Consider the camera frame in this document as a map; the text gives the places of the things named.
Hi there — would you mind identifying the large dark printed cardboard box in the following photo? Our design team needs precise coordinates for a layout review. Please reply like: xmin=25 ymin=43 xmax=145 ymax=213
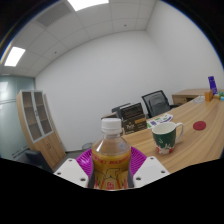
xmin=119 ymin=102 xmax=148 ymax=135

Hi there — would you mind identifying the grey mesh waste bin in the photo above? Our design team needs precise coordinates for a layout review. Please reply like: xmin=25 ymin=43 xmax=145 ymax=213
xmin=81 ymin=142 xmax=94 ymax=152

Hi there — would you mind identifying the yellow drink bottle white cap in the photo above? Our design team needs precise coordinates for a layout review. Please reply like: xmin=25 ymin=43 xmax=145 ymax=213
xmin=91 ymin=117 xmax=132 ymax=191

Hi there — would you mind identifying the round clear glass dish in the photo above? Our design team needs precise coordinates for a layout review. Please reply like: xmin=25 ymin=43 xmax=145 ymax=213
xmin=193 ymin=95 xmax=206 ymax=104

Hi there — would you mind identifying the white printed leaflet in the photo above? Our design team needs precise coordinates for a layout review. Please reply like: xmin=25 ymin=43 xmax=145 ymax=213
xmin=146 ymin=113 xmax=174 ymax=129

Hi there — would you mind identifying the wooden side desk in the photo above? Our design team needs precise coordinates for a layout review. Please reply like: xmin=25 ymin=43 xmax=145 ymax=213
xmin=171 ymin=88 xmax=224 ymax=107

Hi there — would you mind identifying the flat round red coaster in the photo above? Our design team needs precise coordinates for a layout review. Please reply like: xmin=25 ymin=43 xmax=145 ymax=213
xmin=192 ymin=120 xmax=207 ymax=132

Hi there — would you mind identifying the black mesh office chair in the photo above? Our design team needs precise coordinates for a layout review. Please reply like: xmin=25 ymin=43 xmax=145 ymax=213
xmin=141 ymin=89 xmax=172 ymax=118

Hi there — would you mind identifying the green and white mug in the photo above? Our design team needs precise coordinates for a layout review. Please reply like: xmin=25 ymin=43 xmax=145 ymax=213
xmin=151 ymin=121 xmax=185 ymax=155

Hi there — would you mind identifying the small rectangular ceiling light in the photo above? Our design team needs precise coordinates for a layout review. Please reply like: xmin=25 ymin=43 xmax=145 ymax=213
xmin=3 ymin=46 xmax=27 ymax=68

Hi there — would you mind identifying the tall purple box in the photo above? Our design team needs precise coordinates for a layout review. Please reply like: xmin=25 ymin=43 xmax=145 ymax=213
xmin=207 ymin=75 xmax=219 ymax=96

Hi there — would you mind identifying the wooden glass-door shelf cabinet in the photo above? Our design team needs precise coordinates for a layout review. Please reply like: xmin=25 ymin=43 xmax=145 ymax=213
xmin=16 ymin=89 xmax=67 ymax=169

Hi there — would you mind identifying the large rectangular ceiling light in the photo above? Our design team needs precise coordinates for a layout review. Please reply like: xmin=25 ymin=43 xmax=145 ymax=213
xmin=67 ymin=0 xmax=110 ymax=12

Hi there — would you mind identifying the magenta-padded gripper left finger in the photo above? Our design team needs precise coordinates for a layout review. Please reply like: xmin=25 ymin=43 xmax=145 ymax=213
xmin=53 ymin=148 xmax=96 ymax=189

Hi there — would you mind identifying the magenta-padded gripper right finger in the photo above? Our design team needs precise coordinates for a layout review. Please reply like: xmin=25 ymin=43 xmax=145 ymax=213
xmin=128 ymin=146 xmax=171 ymax=189

